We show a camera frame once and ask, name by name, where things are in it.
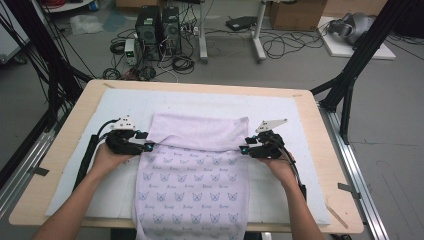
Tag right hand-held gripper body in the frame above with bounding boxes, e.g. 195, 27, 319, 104
247, 117, 289, 160

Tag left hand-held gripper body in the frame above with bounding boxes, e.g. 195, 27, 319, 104
105, 115, 145, 156

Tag lilac butterfly print towel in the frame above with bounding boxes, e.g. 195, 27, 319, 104
131, 111, 251, 240

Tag person's left hand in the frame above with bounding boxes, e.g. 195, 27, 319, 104
89, 141, 135, 178

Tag person's right hand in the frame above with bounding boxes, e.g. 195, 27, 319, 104
257, 151, 298, 188

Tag white foam mat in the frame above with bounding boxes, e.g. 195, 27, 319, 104
44, 87, 331, 226

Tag white power supply box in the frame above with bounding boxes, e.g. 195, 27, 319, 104
123, 38, 139, 66

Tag black tape strip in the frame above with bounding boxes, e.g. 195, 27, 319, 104
27, 165, 51, 177
337, 181, 362, 200

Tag thin wooden stick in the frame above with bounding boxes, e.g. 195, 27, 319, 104
324, 203, 350, 230

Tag wide black computer tower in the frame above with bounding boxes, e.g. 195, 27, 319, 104
134, 5, 164, 62

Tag white desk leg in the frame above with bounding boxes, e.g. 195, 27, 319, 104
198, 0, 210, 65
251, 0, 268, 65

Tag narrow black computer tower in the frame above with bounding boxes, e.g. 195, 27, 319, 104
161, 6, 183, 56

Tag flat black device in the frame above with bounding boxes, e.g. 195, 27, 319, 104
225, 15, 259, 32

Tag teal floor sheet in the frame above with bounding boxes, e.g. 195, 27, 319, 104
102, 9, 130, 33

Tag white floor board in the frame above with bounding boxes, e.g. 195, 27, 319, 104
316, 16, 397, 61

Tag clear plastic bag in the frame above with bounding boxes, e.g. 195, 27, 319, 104
68, 13, 105, 36

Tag large cardboard box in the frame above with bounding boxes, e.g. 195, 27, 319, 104
268, 0, 328, 32

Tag white round table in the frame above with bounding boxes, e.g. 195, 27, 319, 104
39, 0, 96, 14

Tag grey headset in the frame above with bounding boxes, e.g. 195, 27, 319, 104
327, 12, 376, 46

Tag white cabinet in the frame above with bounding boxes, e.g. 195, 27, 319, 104
0, 2, 31, 65

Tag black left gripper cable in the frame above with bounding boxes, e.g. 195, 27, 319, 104
72, 118, 121, 192

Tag coiled black cable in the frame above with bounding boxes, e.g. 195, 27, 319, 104
171, 54, 196, 75
109, 39, 127, 56

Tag aluminium rail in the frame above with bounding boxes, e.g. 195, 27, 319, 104
317, 102, 391, 240
0, 129, 58, 220

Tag loose black floor cables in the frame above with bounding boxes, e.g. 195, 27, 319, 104
259, 29, 326, 61

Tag black metal frame stand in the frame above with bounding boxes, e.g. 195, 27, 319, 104
0, 0, 95, 133
309, 0, 415, 146

